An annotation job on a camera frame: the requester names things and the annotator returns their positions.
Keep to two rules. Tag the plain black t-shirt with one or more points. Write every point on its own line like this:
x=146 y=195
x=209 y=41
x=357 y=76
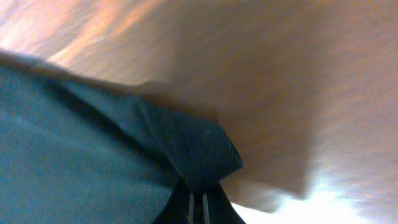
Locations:
x=73 y=151

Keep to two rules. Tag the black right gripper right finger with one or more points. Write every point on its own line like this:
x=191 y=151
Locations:
x=217 y=209

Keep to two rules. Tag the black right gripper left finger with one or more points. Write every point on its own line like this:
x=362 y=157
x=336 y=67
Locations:
x=179 y=208

